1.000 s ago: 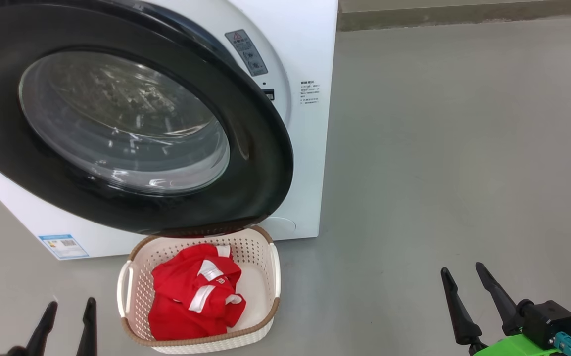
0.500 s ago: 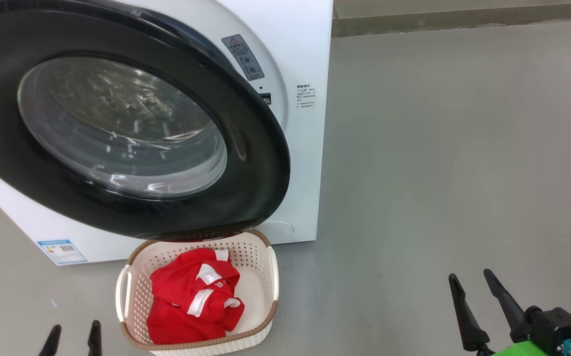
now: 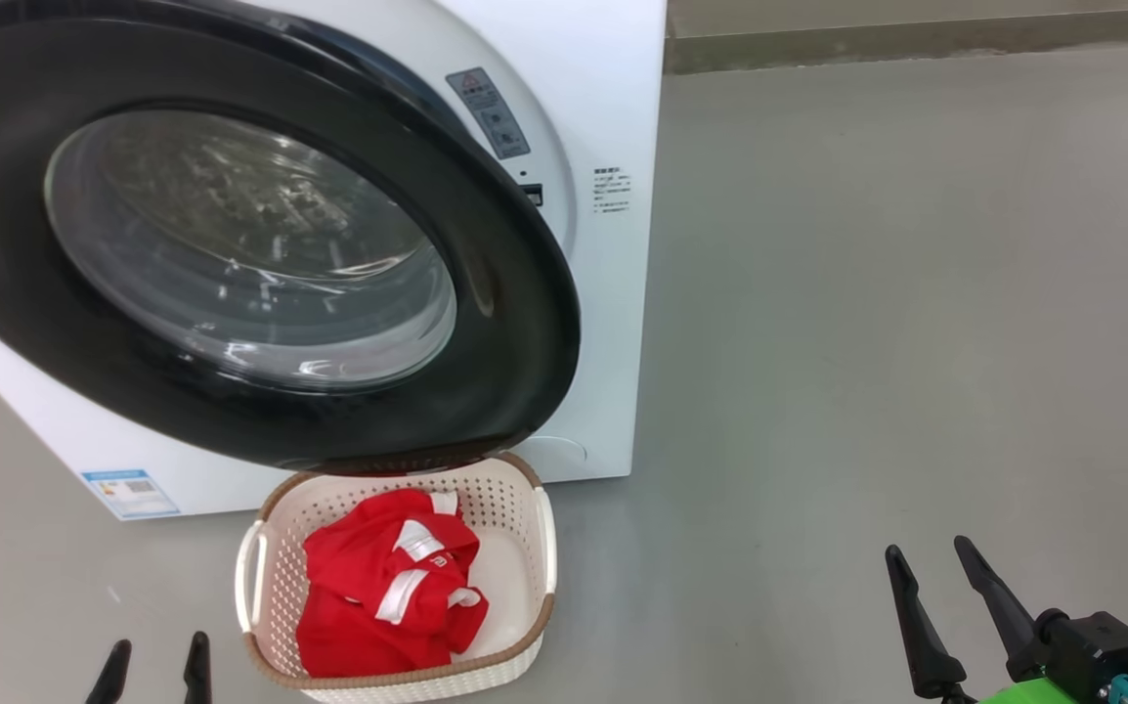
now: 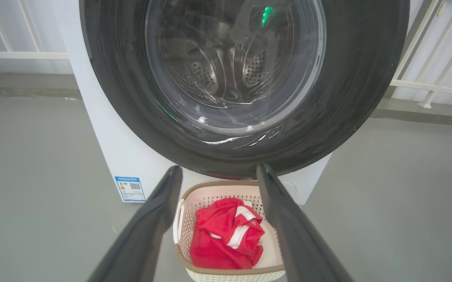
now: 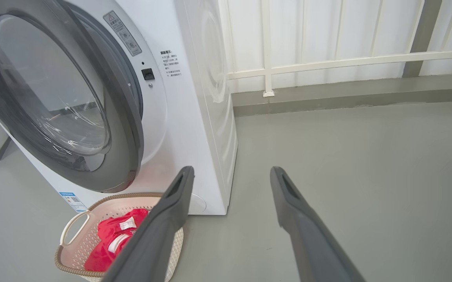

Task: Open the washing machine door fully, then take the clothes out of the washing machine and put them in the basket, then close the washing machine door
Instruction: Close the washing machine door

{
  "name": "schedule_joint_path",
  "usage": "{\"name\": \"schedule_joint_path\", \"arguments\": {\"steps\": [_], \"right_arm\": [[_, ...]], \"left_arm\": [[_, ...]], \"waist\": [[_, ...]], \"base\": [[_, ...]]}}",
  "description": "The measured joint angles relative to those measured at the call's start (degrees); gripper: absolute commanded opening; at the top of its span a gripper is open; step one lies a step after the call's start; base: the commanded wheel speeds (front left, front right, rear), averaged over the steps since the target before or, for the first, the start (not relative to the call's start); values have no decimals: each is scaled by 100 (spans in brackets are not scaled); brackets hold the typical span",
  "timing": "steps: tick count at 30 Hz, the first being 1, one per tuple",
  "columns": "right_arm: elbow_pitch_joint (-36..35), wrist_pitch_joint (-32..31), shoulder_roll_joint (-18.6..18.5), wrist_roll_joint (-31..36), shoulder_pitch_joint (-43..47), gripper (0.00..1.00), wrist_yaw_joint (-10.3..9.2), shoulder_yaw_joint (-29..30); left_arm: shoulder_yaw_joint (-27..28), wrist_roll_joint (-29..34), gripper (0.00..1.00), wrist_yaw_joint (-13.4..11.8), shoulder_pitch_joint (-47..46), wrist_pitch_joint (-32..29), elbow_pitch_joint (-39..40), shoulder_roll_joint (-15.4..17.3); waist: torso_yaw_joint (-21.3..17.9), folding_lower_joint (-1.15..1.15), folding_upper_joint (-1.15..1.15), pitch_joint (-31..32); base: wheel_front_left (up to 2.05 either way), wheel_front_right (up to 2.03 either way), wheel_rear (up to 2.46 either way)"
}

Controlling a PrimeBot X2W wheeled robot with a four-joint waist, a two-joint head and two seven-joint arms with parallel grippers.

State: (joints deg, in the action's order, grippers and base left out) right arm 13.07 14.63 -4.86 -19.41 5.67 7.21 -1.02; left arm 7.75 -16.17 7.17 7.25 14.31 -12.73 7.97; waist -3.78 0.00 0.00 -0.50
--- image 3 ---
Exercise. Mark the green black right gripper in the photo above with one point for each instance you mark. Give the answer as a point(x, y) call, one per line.
point(1023, 696)

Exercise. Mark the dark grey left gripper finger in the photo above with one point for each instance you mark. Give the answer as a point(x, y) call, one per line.
point(112, 684)
point(197, 684)

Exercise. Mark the red and white garment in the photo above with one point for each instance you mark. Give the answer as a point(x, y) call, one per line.
point(359, 587)

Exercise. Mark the black round washing machine door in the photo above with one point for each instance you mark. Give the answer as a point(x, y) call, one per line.
point(486, 293)

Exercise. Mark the cream perforated laundry basket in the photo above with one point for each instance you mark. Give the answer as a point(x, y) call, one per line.
point(505, 508)

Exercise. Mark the white washing machine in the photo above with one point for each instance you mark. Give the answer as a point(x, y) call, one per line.
point(613, 98)

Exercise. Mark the blue energy label sticker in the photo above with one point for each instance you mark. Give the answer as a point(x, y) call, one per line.
point(129, 494)

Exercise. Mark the grey warning sticker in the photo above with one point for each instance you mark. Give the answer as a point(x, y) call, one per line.
point(488, 112)

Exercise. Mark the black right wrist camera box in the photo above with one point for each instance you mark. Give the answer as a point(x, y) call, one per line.
point(1097, 650)

